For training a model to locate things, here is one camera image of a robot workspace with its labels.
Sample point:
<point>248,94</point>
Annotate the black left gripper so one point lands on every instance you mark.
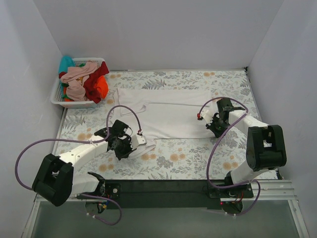
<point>123,149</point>

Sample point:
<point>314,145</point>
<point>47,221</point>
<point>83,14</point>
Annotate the white t shirt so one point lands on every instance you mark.
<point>161,114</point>

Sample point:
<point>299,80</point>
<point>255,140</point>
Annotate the orange t shirt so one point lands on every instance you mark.
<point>102,86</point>

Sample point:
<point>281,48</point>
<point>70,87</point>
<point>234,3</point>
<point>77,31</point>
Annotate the teal t shirt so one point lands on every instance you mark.
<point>65,63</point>

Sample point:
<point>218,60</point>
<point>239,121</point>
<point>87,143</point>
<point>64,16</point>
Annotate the white plastic laundry basket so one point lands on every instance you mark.
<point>56,93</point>

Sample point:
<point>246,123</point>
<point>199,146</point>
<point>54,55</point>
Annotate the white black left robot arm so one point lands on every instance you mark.
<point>56,180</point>

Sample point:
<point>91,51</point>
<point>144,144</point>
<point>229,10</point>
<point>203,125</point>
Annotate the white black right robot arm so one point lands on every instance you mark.
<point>265,147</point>

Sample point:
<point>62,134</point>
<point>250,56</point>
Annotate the green garment in basket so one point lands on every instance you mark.
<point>64,95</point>

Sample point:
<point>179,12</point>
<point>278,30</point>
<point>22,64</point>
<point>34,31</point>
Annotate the aluminium frame rail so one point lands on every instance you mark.
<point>263,189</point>

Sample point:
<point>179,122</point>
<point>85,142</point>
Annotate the floral patterned table mat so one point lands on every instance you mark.
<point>171,158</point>

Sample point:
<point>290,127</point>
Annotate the pink t shirt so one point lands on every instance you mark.
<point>75,78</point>

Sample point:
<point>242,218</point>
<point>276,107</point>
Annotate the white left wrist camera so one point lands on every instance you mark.
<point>137,140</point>

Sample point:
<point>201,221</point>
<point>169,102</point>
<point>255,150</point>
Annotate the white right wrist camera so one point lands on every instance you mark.
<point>205,115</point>

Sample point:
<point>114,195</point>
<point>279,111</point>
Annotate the red t shirt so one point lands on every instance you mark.
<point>91,92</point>

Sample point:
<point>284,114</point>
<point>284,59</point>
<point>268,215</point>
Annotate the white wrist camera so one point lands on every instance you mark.
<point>205,115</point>
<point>137,140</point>

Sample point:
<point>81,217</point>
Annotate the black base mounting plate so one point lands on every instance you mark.
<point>170,193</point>

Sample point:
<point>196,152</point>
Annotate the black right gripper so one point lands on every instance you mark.
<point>217,127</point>

